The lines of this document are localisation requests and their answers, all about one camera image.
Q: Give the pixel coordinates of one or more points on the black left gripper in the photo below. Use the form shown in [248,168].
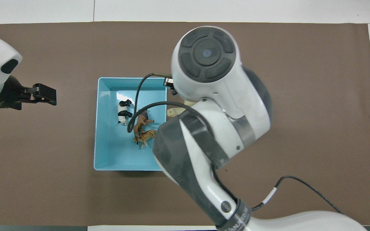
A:
[10,96]

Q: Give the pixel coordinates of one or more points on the brown lion toy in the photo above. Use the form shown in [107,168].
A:
[141,121]

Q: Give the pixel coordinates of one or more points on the black white panda toy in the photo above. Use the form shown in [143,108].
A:
[124,112]

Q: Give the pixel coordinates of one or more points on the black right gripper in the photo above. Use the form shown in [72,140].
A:
[168,81]

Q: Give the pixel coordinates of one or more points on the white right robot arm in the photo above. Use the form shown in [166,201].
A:
[217,106]

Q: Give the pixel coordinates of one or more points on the cream llama toy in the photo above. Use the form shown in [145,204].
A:
[173,112]

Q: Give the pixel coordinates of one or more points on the light blue storage box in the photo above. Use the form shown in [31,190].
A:
[114,150]

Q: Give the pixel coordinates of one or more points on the brown table mat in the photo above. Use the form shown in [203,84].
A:
[316,96]

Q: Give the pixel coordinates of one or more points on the orange striped tiger toy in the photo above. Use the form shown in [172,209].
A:
[146,136]

